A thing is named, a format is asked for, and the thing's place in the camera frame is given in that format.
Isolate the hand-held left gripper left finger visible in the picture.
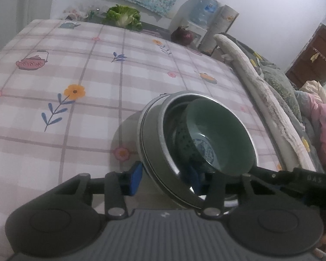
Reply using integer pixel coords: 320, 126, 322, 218
54, 162, 143, 220

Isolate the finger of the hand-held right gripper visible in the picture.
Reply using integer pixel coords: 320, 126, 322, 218
251, 166, 294, 191

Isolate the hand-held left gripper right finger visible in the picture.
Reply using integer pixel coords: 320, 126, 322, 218
186, 166, 270, 220

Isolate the large steel dish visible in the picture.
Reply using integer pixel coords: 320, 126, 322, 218
138, 92, 229, 211

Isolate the green ceramic bowl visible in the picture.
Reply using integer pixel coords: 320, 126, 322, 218
175, 98, 255, 175

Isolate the grey quilt with yellow prints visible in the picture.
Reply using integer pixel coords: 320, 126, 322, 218
228, 34, 326, 170

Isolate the white rolled bedding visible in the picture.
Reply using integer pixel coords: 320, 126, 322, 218
214, 33, 320, 172

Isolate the green leaf-print pillow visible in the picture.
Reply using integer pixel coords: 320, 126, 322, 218
261, 65, 303, 120

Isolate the cream cloth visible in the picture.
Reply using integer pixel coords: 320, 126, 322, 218
299, 80, 326, 95

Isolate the brown wooden door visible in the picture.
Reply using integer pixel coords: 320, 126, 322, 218
285, 24, 326, 88

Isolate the white water dispenser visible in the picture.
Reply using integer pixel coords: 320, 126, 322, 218
176, 22, 207, 47

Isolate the dark side table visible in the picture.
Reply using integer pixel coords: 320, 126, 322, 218
85, 14, 180, 43

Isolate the rolled printed mat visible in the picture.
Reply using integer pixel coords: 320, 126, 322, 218
200, 5, 240, 57

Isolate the green lettuce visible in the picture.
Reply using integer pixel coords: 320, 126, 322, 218
105, 5, 142, 31

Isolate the large water jug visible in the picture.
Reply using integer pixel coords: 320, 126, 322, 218
190, 0, 218, 25

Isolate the white plastic bag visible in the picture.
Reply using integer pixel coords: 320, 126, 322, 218
63, 5, 88, 20

